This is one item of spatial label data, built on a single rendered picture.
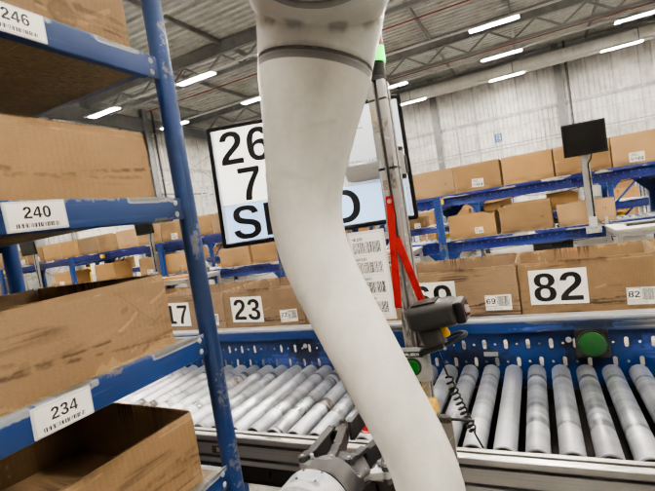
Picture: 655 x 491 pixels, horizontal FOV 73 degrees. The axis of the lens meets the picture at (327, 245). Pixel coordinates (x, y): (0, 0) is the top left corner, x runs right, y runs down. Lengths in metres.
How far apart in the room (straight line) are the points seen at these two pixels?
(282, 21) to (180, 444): 0.55
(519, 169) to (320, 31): 5.71
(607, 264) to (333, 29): 1.28
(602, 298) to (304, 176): 1.28
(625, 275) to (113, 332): 1.34
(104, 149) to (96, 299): 0.19
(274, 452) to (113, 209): 0.84
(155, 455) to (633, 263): 1.32
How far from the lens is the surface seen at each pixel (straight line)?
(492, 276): 1.53
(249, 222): 1.10
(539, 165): 6.04
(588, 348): 1.50
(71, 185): 0.60
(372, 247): 0.96
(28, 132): 0.59
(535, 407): 1.25
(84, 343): 0.60
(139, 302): 0.65
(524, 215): 5.78
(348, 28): 0.38
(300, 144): 0.36
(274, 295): 1.82
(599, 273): 1.53
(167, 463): 0.69
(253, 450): 1.30
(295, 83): 0.37
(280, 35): 0.38
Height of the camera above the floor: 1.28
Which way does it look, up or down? 3 degrees down
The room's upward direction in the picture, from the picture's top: 9 degrees counter-clockwise
